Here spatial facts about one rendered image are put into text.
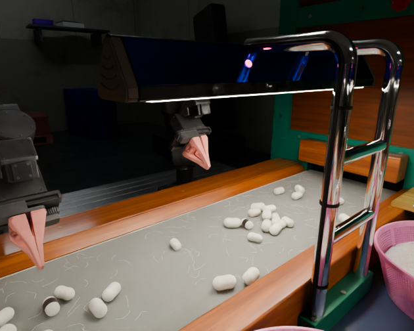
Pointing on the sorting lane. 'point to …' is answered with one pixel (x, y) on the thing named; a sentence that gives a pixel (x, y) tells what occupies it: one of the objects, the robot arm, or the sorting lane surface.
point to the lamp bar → (208, 70)
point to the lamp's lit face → (213, 97)
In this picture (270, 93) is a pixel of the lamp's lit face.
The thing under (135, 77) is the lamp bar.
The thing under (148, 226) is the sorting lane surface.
